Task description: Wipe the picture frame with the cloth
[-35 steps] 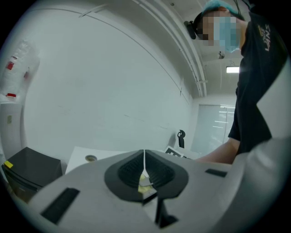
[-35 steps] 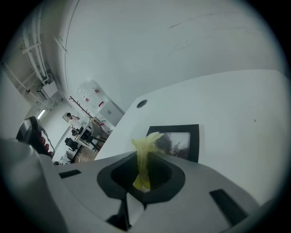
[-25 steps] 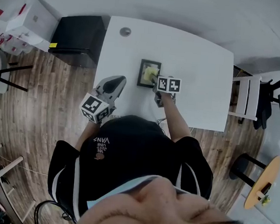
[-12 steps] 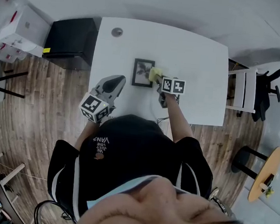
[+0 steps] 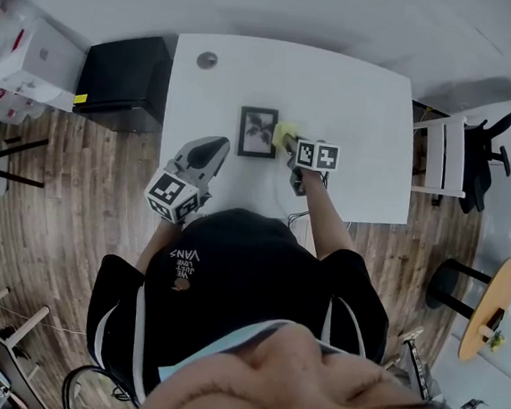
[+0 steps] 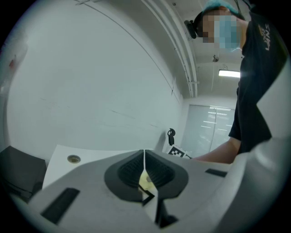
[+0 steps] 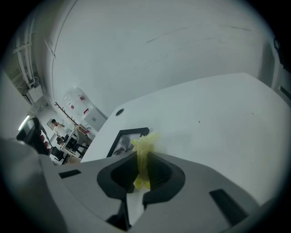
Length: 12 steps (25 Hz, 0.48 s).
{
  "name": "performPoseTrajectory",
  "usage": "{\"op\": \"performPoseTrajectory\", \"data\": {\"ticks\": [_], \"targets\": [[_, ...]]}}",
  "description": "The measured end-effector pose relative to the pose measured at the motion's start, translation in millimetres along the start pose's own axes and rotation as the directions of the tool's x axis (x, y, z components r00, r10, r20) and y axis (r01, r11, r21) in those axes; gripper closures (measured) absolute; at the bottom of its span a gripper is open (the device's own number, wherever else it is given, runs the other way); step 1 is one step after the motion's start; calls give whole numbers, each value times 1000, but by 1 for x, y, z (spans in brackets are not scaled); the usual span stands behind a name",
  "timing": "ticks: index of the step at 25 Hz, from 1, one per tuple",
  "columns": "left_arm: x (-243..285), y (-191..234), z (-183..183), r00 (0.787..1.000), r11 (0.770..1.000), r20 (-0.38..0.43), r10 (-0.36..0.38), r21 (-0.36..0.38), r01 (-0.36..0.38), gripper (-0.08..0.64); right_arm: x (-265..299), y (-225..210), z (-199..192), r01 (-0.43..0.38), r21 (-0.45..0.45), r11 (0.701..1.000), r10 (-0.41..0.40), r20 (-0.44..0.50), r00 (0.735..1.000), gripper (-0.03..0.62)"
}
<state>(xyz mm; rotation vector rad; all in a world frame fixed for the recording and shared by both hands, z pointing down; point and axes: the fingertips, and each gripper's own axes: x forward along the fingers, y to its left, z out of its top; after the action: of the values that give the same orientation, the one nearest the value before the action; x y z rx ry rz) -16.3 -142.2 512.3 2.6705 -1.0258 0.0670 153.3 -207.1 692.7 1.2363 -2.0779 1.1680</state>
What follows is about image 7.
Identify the black picture frame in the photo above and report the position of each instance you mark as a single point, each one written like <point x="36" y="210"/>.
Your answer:
<point x="118" y="141"/>

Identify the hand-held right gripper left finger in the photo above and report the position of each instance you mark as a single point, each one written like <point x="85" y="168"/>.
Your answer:
<point x="106" y="179"/>

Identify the black office chair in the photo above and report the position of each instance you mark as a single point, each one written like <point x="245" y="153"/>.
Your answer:
<point x="58" y="154"/>

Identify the white ceiling pipes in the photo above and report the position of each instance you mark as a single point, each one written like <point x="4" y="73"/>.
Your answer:
<point x="23" y="57"/>

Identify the yellow cloth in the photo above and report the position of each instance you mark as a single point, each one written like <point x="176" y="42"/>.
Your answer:
<point x="145" y="145"/>

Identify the plastic-wrapped white appliance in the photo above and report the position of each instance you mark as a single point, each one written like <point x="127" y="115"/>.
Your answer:
<point x="79" y="102"/>

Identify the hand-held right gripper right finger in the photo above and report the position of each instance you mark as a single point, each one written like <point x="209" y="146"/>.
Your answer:
<point x="168" y="182"/>

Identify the brown wooden coat rack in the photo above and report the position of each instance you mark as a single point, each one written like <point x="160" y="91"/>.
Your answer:
<point x="66" y="112"/>

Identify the white office desk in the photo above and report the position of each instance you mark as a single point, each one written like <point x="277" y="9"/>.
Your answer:
<point x="72" y="138"/>

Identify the white wall junction box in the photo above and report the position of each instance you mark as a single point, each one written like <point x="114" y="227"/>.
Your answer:
<point x="34" y="93"/>

